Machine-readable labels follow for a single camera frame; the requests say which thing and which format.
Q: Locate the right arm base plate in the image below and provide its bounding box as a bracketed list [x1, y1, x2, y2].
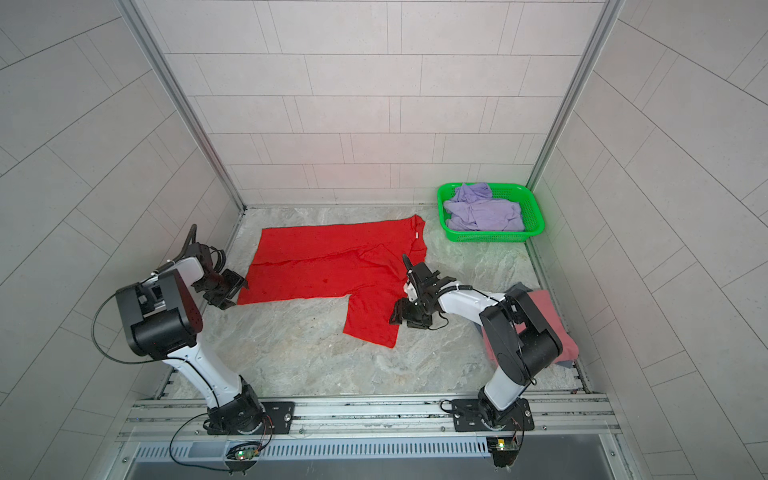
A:
[439, 398, 535, 432]

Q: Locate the ventilation grille strip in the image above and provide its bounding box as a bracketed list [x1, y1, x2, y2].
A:
[134, 437, 490, 464]

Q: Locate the right circuit board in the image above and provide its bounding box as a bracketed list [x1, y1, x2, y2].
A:
[486, 437, 521, 468]

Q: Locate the aluminium mounting rail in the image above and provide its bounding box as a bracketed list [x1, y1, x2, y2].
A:
[117, 392, 620, 442]

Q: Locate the left circuit board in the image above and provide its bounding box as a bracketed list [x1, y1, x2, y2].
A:
[226, 441, 262, 462]

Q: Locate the green plastic basket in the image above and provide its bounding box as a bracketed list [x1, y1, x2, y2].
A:
[437, 183, 546, 243]

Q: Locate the purple t-shirt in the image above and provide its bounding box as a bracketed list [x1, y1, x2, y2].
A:
[443, 183, 525, 232]

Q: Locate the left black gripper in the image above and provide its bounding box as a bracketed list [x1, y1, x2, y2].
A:
[193, 266, 249, 307]

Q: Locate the pink folded t-shirt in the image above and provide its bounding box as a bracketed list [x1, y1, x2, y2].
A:
[482, 289, 581, 364]

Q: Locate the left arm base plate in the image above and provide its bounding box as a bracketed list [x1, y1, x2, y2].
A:
[203, 400, 295, 435]

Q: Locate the right corner metal post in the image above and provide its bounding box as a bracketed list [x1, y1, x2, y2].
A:
[526, 0, 624, 191]

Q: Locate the left corner metal post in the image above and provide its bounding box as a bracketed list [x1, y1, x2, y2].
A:
[115, 0, 247, 213]

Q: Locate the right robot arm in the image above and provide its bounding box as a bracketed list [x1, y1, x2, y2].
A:
[389, 256, 563, 432]

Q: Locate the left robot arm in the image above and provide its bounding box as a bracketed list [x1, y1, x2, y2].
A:
[115, 225, 266, 435]

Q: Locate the corner metal post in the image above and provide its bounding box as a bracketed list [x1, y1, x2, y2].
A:
[526, 0, 624, 191]
[115, 0, 247, 213]

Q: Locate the red t-shirt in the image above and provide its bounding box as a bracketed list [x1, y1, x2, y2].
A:
[238, 215, 427, 348]

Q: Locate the left black cable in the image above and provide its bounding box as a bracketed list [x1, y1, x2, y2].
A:
[91, 290, 265, 472]

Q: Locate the circuit board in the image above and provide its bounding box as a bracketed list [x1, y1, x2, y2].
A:
[226, 441, 262, 462]
[486, 437, 521, 468]

